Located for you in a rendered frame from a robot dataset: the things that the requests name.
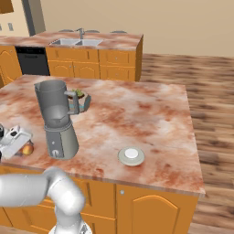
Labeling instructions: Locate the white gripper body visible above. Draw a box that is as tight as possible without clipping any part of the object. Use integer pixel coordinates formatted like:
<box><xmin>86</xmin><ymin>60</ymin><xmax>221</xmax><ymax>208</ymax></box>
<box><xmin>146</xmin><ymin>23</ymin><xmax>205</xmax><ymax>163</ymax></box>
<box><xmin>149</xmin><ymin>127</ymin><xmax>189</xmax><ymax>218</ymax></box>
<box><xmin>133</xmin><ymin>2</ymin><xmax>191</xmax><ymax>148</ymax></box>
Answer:
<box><xmin>0</xmin><ymin>127</ymin><xmax>34</xmax><ymax>160</ymax></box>

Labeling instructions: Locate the yellow red mango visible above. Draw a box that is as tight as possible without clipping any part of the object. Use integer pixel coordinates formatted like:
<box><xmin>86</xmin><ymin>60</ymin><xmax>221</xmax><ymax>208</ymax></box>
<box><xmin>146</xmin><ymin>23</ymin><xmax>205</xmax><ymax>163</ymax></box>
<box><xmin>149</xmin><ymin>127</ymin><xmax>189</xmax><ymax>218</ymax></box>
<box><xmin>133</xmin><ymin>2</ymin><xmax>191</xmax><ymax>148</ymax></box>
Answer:
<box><xmin>19</xmin><ymin>143</ymin><xmax>35</xmax><ymax>156</ymax></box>

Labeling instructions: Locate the grey blender with jar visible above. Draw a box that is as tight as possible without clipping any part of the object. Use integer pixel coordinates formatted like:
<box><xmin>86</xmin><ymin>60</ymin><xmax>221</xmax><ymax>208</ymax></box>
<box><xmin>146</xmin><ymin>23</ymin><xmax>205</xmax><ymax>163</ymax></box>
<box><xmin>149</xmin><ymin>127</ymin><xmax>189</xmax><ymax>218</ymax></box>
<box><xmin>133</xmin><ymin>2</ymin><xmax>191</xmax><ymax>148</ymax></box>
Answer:
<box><xmin>33</xmin><ymin>79</ymin><xmax>82</xmax><ymax>161</ymax></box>

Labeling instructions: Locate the grey round blender lid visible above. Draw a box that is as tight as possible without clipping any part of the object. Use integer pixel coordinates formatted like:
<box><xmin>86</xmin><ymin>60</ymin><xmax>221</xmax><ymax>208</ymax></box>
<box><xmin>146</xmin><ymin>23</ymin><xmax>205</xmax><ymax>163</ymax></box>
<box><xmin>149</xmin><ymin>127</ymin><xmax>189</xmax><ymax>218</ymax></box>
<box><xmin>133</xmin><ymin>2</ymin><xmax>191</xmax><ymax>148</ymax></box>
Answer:
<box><xmin>117</xmin><ymin>146</ymin><xmax>146</xmax><ymax>167</ymax></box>

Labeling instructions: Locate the bowl with green plant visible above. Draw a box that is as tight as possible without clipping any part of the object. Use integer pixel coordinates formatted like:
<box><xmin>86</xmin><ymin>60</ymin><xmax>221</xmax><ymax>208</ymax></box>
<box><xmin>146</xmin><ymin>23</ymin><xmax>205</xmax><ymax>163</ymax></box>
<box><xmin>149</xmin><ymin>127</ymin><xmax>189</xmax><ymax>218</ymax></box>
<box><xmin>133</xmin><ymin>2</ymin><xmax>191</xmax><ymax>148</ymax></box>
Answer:
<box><xmin>65</xmin><ymin>88</ymin><xmax>92</xmax><ymax>112</ymax></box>

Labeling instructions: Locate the black dishwasher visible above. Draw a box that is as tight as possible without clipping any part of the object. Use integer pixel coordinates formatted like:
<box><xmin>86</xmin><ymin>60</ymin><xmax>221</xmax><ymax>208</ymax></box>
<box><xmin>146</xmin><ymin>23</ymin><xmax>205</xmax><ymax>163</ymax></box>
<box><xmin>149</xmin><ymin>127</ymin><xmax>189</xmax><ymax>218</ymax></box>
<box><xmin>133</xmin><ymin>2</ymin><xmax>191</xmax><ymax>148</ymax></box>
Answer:
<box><xmin>15</xmin><ymin>46</ymin><xmax>51</xmax><ymax>77</ymax></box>

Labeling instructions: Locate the steel double sink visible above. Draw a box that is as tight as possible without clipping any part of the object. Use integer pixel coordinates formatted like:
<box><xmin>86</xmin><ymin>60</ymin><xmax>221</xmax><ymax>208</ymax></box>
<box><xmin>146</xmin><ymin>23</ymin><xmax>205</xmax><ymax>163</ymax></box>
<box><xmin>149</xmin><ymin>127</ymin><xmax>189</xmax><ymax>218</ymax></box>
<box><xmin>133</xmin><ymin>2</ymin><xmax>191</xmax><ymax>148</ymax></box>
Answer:
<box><xmin>48</xmin><ymin>37</ymin><xmax>104</xmax><ymax>48</ymax></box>

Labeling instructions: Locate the steel tap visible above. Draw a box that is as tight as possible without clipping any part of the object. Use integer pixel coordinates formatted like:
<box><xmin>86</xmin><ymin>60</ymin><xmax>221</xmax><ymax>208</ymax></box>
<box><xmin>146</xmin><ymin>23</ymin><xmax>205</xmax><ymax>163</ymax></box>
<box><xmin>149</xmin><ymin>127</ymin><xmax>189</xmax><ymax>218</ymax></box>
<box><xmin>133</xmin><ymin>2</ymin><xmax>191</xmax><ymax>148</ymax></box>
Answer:
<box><xmin>75</xmin><ymin>27</ymin><xmax>86</xmax><ymax>40</ymax></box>

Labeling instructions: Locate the grey fridge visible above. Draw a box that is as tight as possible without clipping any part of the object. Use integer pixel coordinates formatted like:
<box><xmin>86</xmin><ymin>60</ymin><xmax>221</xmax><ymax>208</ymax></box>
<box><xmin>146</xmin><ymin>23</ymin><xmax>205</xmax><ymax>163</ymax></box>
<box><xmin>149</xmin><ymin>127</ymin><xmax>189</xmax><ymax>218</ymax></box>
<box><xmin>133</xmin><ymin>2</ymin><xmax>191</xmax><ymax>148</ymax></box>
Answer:
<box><xmin>21</xmin><ymin>0</ymin><xmax>47</xmax><ymax>37</ymax></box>

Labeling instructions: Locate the orange cupboard run with worktop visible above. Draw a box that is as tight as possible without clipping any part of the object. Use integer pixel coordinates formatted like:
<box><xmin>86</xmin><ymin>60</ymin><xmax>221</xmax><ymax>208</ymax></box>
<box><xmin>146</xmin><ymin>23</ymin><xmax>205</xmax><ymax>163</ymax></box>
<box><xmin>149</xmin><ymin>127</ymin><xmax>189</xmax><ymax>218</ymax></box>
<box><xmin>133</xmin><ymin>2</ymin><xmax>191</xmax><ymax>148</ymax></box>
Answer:
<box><xmin>0</xmin><ymin>30</ymin><xmax>144</xmax><ymax>83</ymax></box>

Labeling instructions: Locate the orange arched cupboard door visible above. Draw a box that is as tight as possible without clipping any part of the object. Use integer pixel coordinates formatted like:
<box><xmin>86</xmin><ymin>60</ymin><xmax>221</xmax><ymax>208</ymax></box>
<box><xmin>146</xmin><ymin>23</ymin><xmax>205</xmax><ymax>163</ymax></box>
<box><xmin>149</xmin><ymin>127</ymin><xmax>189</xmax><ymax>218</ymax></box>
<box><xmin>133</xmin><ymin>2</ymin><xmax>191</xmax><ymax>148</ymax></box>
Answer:
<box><xmin>115</xmin><ymin>183</ymin><xmax>199</xmax><ymax>234</ymax></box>

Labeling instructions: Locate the orange wall cupboard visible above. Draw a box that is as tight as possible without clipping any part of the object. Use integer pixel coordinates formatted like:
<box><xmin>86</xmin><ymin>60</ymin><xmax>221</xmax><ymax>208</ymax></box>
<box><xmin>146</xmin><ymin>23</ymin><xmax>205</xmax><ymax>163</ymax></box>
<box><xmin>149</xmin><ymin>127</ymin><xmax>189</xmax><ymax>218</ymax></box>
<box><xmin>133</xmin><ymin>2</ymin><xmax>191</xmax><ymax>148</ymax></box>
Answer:
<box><xmin>0</xmin><ymin>0</ymin><xmax>15</xmax><ymax>15</ymax></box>

